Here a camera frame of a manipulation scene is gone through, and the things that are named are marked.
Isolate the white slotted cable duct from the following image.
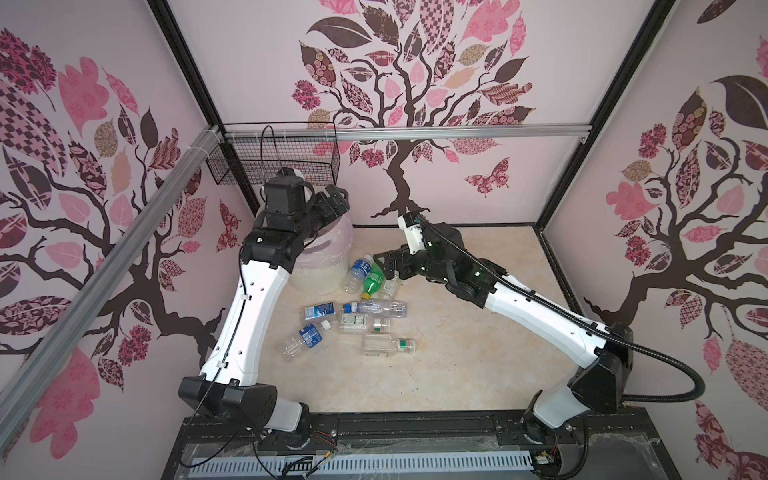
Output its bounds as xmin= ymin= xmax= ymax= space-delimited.
xmin=185 ymin=451 xmax=533 ymax=479

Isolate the blue label bottle near bin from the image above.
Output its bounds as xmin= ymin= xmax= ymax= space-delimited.
xmin=342 ymin=254 xmax=374 ymax=295

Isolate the aluminium rail back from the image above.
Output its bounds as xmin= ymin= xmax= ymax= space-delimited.
xmin=212 ymin=122 xmax=592 ymax=142

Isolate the blue label bottle lower left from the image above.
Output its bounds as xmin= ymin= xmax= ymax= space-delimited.
xmin=280 ymin=320 xmax=332 ymax=362

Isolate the light green bottle yellow cap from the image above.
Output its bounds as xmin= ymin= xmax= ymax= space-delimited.
xmin=361 ymin=265 xmax=386 ymax=300

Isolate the long clear crushed bottle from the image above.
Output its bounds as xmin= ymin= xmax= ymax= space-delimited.
xmin=342 ymin=299 xmax=407 ymax=318

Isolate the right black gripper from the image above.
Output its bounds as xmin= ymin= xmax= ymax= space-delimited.
xmin=373 ymin=241 xmax=452 ymax=289

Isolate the black corrugated cable conduit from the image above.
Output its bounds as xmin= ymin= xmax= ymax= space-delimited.
xmin=413 ymin=212 xmax=707 ymax=404

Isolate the pink plastic bin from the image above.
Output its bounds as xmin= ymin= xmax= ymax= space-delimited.
xmin=289 ymin=214 xmax=354 ymax=296

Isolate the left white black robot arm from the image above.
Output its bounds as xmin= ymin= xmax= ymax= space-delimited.
xmin=178 ymin=168 xmax=350 ymax=432

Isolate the flat blue label bottle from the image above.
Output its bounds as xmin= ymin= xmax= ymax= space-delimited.
xmin=300 ymin=302 xmax=337 ymax=323

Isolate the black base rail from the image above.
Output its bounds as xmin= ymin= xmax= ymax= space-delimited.
xmin=161 ymin=407 xmax=680 ymax=479

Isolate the clear square bottle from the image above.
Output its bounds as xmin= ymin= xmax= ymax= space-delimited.
xmin=337 ymin=313 xmax=391 ymax=334
xmin=362 ymin=333 xmax=416 ymax=356

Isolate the aluminium rail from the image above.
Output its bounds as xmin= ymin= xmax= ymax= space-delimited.
xmin=212 ymin=122 xmax=592 ymax=142
xmin=1 ymin=125 xmax=222 ymax=448

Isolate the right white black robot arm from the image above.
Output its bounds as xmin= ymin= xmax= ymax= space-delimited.
xmin=373 ymin=220 xmax=632 ymax=444

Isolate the clear bottle green label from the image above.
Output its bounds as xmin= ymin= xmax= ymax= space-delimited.
xmin=379 ymin=275 xmax=400 ymax=300

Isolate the aluminium rail left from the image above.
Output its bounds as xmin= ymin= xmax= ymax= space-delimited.
xmin=1 ymin=125 xmax=222 ymax=448

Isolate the black wire basket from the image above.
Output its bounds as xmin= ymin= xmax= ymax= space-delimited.
xmin=206 ymin=120 xmax=341 ymax=187

